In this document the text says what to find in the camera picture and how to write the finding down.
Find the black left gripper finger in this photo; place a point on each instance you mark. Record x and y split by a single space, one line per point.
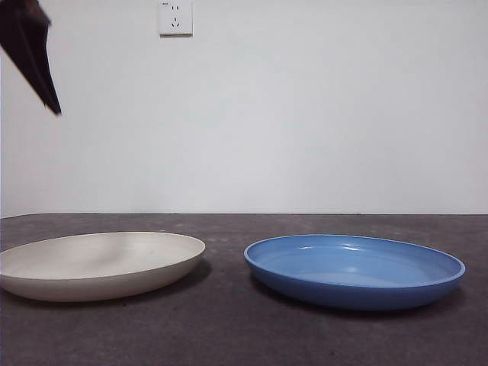
42 49
21 49

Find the white plate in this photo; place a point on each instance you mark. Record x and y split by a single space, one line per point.
99 263

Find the blue plate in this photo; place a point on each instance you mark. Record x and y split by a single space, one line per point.
354 282

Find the white wall socket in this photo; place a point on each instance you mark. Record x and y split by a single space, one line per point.
176 19

